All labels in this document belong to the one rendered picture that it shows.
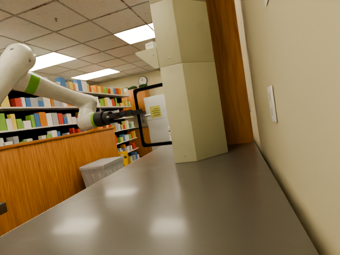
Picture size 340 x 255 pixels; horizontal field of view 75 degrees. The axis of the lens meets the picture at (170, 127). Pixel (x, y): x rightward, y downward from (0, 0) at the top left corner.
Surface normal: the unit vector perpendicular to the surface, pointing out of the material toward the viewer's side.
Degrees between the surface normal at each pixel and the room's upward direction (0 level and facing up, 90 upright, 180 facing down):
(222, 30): 90
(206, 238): 0
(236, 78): 90
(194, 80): 90
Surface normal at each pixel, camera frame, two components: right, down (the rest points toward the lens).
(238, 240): -0.16, -0.99
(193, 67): 0.47, -0.03
